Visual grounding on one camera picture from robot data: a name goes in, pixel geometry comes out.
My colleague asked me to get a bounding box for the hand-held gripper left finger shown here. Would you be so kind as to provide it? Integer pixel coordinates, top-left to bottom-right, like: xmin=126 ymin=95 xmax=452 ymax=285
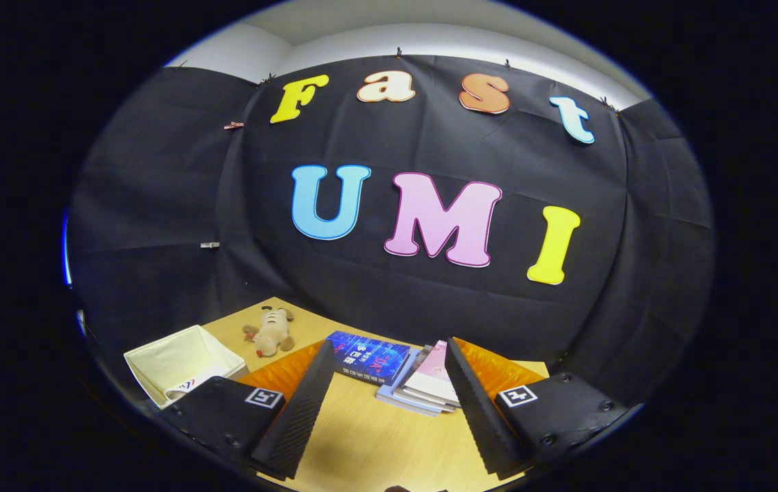
xmin=160 ymin=339 xmax=337 ymax=480

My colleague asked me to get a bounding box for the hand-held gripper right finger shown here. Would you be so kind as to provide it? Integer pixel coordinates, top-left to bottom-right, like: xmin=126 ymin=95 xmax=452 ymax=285
xmin=445 ymin=336 xmax=630 ymax=479

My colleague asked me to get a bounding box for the white canvas shoe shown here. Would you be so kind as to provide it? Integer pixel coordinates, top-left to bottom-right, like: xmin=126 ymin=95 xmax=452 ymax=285
xmin=165 ymin=374 xmax=212 ymax=402

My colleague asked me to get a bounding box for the brown fabric storage box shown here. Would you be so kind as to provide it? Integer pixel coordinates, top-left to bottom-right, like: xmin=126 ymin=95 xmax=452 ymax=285
xmin=124 ymin=325 xmax=247 ymax=409

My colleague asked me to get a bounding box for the white paperback book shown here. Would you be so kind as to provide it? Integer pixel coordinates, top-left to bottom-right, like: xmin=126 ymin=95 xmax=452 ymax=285
xmin=392 ymin=345 xmax=458 ymax=411

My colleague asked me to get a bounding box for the pale blue edged book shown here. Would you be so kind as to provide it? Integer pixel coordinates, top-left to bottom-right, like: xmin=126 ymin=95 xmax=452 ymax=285
xmin=375 ymin=348 xmax=443 ymax=418

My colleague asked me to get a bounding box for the tan plush dog toy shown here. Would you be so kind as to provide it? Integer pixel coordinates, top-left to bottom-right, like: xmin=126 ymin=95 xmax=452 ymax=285
xmin=242 ymin=306 xmax=296 ymax=358

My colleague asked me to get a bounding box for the dark blue book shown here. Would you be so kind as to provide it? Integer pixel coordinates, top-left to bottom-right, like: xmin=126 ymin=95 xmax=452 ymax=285
xmin=326 ymin=331 xmax=411 ymax=385

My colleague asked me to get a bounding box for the row of black clips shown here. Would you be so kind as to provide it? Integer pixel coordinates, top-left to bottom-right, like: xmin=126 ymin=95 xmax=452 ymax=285
xmin=173 ymin=46 xmax=618 ymax=113

